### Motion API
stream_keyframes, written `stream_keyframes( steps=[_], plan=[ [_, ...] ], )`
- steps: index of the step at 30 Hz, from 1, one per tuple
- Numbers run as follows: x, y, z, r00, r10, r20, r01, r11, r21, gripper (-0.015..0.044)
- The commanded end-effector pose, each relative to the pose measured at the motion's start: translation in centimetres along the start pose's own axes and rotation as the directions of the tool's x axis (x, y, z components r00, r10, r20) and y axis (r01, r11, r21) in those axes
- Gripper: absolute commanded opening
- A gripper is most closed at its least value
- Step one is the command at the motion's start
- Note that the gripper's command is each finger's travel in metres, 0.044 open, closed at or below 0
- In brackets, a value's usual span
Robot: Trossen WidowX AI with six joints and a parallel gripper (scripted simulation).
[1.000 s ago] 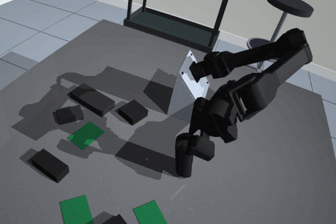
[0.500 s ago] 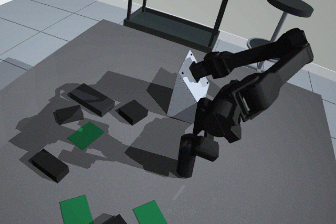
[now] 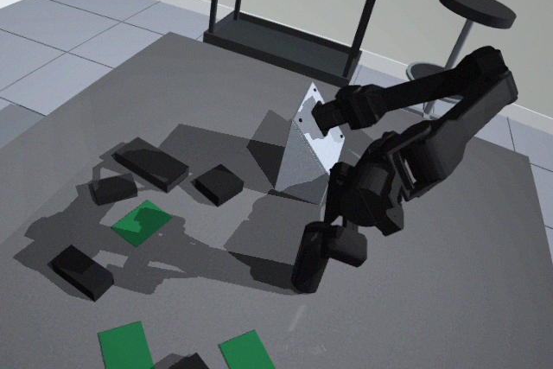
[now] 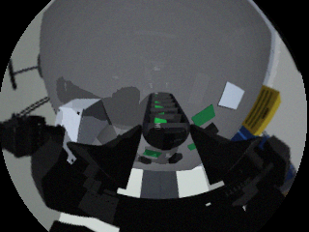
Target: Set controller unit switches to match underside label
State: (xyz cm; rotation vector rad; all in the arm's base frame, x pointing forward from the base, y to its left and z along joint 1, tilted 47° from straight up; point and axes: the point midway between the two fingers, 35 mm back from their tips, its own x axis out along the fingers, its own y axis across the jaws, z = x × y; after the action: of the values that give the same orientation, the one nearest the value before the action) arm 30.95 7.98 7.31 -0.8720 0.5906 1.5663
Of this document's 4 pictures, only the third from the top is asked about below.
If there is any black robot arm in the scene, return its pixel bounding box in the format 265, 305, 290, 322
311, 46, 518, 237

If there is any dark grey switch controller unit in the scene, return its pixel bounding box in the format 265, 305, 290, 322
291, 221, 332, 293

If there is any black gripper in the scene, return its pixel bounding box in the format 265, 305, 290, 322
319, 162, 367, 268

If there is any green rectangular block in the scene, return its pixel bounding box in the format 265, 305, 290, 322
99, 321, 155, 369

